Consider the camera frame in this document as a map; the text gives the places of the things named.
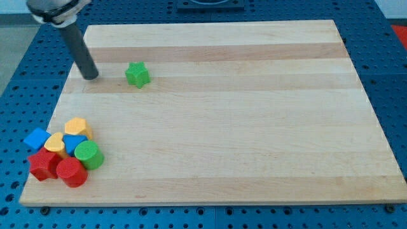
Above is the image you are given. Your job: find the yellow heart block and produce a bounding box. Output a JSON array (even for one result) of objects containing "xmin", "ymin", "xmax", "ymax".
[{"xmin": 44, "ymin": 132, "xmax": 69, "ymax": 158}]

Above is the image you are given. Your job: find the yellow pentagon block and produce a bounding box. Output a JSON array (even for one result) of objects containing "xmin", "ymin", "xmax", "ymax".
[{"xmin": 64, "ymin": 117, "xmax": 93, "ymax": 140}]

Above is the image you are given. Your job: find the red object at right edge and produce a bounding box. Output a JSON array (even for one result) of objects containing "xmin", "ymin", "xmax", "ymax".
[{"xmin": 391, "ymin": 25, "xmax": 407, "ymax": 49}]

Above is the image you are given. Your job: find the blue triangle block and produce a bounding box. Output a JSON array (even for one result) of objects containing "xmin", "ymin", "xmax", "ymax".
[{"xmin": 63, "ymin": 135, "xmax": 88, "ymax": 156}]

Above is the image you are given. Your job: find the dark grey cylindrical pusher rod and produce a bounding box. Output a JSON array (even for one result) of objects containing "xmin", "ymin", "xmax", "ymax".
[{"xmin": 59, "ymin": 22, "xmax": 99, "ymax": 80}]

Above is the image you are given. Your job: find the wooden board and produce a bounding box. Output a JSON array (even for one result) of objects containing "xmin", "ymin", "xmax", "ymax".
[{"xmin": 20, "ymin": 20, "xmax": 406, "ymax": 207}]

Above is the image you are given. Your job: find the red cylinder block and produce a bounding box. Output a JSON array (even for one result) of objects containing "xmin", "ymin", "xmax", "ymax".
[{"xmin": 56, "ymin": 157, "xmax": 88, "ymax": 188}]

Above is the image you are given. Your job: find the blue cube block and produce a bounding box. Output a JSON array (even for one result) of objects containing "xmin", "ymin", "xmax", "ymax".
[{"xmin": 23, "ymin": 128, "xmax": 51, "ymax": 151}]

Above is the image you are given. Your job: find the green cylinder block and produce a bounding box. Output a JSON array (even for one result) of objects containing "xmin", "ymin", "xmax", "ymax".
[{"xmin": 74, "ymin": 140, "xmax": 104, "ymax": 170}]

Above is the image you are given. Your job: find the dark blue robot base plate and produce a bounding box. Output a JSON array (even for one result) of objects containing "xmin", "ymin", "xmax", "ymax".
[{"xmin": 176, "ymin": 0, "xmax": 245, "ymax": 11}]

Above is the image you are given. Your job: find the grey and white tool mount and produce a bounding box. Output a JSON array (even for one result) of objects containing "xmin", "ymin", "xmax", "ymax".
[{"xmin": 25, "ymin": 0, "xmax": 92, "ymax": 28}]

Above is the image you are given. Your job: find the green star block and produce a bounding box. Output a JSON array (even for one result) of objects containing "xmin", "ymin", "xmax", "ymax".
[{"xmin": 125, "ymin": 62, "xmax": 151, "ymax": 88}]

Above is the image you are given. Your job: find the red star block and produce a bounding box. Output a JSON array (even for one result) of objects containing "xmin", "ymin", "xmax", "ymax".
[{"xmin": 28, "ymin": 147, "xmax": 62, "ymax": 181}]

